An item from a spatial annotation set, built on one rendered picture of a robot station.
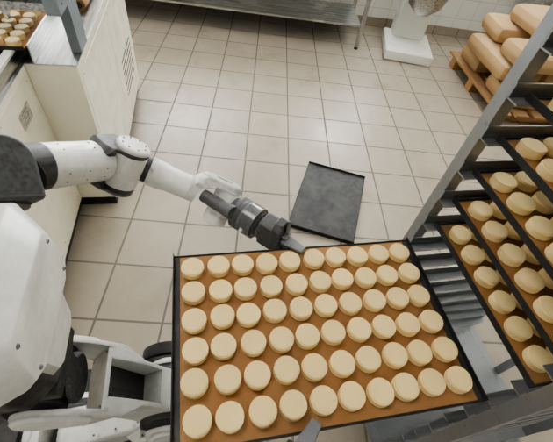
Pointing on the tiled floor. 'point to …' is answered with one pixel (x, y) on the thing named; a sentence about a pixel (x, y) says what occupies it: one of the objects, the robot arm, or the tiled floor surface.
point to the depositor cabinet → (87, 81)
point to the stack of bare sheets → (328, 203)
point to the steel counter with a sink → (340, 11)
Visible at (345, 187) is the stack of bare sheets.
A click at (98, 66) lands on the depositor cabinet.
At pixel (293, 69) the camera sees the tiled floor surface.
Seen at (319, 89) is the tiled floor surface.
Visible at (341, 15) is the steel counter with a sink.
